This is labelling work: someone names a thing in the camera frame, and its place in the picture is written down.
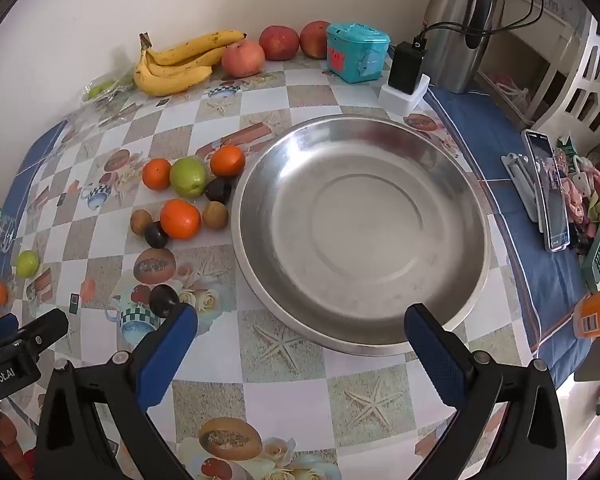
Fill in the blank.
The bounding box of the smartphone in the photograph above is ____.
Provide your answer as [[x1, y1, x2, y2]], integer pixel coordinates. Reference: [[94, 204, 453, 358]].
[[522, 130, 571, 252]]

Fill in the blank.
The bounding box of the checkered printed tablecloth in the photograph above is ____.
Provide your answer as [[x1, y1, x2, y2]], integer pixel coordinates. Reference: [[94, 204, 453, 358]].
[[0, 57, 588, 480]]

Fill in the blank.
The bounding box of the black power cable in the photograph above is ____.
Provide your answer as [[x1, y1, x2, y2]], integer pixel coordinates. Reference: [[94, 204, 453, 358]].
[[412, 0, 548, 46]]

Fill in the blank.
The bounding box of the plastic bag of green fruit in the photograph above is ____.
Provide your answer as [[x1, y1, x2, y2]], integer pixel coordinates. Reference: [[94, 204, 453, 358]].
[[82, 72, 136, 108]]

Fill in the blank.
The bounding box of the orange bottle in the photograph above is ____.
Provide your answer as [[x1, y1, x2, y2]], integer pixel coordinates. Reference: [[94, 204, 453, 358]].
[[572, 290, 600, 341]]

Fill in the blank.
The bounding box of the white shelf unit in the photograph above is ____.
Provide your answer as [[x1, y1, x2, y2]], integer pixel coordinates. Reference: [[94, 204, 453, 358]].
[[475, 0, 593, 126]]

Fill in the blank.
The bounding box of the red apple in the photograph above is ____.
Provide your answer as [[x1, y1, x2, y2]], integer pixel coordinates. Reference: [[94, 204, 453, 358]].
[[299, 21, 332, 59], [258, 25, 300, 61]]

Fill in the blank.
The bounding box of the white phone stand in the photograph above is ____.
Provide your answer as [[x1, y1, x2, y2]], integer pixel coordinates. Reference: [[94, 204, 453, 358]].
[[501, 152, 541, 223]]

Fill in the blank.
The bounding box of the heart-shaped dark plum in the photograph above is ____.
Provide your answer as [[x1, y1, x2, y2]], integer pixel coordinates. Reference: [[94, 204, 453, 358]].
[[204, 177, 232, 206]]

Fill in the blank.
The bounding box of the small oval green fruit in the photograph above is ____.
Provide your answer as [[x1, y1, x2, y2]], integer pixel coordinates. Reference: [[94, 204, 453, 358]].
[[15, 250, 41, 277]]

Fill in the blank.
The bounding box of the brown kiwi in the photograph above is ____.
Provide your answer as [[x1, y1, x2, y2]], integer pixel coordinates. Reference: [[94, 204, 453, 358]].
[[130, 209, 154, 235], [201, 201, 229, 230]]

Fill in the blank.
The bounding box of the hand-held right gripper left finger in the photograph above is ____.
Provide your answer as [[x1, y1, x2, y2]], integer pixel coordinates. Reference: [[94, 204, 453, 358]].
[[35, 304, 199, 480]]

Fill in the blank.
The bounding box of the stainless steel thermos jug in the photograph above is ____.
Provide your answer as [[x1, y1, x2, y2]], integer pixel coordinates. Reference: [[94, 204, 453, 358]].
[[422, 0, 498, 95]]

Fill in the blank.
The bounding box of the yellow banana bunch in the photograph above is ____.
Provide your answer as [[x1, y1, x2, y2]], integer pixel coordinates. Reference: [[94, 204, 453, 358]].
[[133, 30, 247, 97]]

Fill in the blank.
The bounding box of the large round green fruit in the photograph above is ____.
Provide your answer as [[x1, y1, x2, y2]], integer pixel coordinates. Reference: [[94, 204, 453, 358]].
[[169, 156, 208, 198]]

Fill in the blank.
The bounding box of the round dark plum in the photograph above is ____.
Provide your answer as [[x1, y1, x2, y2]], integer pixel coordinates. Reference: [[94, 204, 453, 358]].
[[144, 221, 170, 249], [148, 284, 181, 317]]

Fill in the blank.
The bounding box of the pale pink apple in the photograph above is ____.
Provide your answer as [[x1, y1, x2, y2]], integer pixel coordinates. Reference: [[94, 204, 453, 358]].
[[221, 40, 266, 78]]

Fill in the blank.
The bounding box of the teal toy house box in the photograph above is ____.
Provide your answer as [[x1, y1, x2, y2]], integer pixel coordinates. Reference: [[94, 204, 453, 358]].
[[326, 22, 392, 83]]

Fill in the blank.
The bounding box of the pile of pink hair accessories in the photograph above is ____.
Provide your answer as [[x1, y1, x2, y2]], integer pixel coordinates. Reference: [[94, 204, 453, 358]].
[[555, 142, 600, 251]]

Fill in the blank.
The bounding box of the white plastic basket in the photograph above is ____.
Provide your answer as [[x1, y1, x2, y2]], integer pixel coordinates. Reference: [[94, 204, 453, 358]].
[[530, 10, 600, 156]]

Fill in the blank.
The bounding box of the stainless steel basin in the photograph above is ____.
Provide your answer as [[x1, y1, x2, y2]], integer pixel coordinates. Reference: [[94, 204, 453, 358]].
[[230, 115, 492, 357]]

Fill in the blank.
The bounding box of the pink plastic bag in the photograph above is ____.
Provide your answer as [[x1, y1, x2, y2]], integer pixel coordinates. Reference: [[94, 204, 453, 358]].
[[492, 75, 531, 111]]

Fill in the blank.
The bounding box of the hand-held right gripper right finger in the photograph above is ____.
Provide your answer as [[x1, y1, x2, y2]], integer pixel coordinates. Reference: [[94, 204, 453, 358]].
[[404, 302, 567, 480]]

